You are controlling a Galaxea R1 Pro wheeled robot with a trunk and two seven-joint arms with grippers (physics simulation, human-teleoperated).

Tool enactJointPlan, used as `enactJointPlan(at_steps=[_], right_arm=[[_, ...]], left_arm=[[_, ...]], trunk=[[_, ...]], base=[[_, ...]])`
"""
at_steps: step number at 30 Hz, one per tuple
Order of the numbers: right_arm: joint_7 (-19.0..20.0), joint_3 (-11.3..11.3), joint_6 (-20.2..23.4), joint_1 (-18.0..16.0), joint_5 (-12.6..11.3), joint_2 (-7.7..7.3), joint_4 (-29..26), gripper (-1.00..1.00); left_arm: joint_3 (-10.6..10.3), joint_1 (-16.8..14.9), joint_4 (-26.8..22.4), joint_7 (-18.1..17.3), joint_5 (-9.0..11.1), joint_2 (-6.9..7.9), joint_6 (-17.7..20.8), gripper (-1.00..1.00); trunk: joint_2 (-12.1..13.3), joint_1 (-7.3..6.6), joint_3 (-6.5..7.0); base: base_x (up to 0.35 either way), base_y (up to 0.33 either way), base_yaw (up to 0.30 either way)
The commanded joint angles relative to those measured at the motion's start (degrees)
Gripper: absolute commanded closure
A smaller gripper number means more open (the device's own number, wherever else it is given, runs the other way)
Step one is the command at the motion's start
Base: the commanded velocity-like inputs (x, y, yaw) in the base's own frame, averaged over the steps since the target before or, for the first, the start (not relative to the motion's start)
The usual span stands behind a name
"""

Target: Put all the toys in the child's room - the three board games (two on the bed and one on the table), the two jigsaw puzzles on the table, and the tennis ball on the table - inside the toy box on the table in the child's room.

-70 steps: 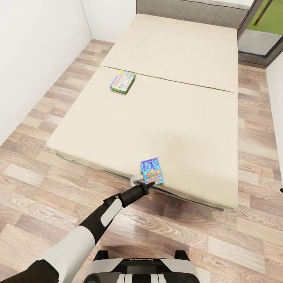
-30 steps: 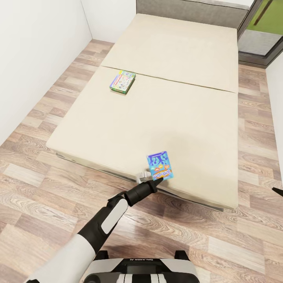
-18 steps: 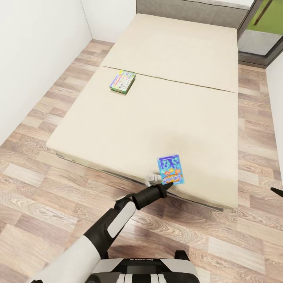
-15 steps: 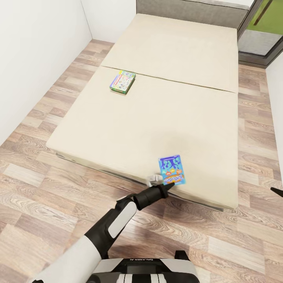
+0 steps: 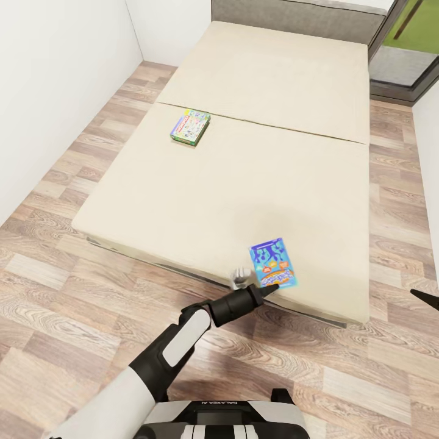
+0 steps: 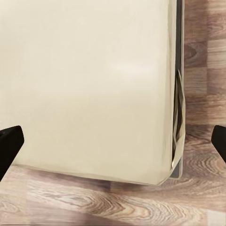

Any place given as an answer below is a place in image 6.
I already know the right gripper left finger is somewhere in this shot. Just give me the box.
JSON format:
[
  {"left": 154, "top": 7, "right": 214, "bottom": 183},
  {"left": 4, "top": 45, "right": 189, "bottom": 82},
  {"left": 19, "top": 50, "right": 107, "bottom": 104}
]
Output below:
[{"left": 0, "top": 125, "right": 24, "bottom": 181}]

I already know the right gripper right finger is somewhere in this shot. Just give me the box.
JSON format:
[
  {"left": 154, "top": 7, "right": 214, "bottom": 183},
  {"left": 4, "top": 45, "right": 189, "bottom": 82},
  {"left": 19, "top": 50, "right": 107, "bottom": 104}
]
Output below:
[{"left": 211, "top": 125, "right": 226, "bottom": 163}]

